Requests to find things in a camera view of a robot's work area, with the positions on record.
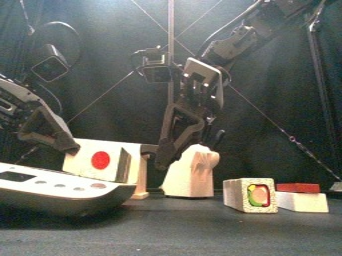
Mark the toy sushi roll red centre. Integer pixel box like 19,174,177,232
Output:
62,138,134,184

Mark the toy sushi roll green filling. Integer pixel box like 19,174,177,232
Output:
222,177,281,215

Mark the wooden toy knife block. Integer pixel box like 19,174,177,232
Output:
161,143,222,199

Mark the white kitchen scale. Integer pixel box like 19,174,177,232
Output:
0,161,139,218

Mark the red toy fish slice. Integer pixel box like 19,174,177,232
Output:
275,182,322,194

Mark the white toy rice block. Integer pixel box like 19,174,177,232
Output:
274,191,330,214

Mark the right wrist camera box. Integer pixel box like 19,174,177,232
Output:
133,46,177,85

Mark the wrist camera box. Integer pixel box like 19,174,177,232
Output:
133,46,177,85
30,43,72,84

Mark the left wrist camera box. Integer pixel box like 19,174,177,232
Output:
30,43,72,84

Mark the vertical metal frame post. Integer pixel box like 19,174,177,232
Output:
166,0,177,106

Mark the diagonal brace wire with turnbuckle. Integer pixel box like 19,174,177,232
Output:
130,0,342,183

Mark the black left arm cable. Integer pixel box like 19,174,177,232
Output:
18,0,83,69

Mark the slanted metal frame post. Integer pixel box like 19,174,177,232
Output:
304,13,341,174

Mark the metal hook on post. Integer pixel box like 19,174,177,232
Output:
308,0,328,33

